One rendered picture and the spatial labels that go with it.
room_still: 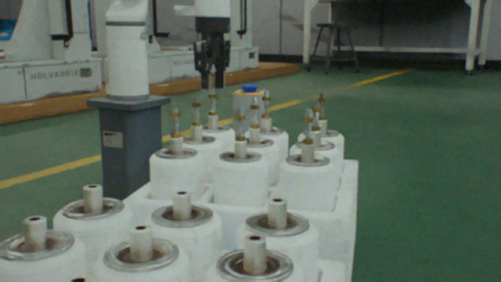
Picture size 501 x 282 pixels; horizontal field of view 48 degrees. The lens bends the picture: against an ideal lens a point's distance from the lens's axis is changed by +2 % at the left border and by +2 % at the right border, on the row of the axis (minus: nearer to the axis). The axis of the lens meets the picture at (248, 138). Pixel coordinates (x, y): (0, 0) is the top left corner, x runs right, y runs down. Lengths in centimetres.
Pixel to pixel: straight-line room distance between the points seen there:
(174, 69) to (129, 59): 254
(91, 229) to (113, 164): 68
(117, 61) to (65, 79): 186
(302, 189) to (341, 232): 9
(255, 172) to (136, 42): 52
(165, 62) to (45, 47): 84
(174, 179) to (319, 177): 25
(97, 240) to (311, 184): 37
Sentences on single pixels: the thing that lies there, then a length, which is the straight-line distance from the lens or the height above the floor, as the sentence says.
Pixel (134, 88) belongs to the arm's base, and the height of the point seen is 33.
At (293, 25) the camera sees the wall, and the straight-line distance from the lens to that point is 661.
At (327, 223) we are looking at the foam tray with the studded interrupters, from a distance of 90.
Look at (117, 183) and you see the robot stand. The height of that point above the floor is 10.
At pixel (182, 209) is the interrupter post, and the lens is 68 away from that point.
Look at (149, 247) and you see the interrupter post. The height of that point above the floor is 26.
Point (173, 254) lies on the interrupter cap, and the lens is 58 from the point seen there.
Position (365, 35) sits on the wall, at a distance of 628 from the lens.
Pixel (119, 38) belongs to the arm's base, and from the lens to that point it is 133.
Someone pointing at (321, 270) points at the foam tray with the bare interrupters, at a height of 18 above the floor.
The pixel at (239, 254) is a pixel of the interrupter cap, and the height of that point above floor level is 25.
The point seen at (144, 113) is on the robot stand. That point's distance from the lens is 133.
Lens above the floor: 49
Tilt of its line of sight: 12 degrees down
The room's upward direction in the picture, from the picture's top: straight up
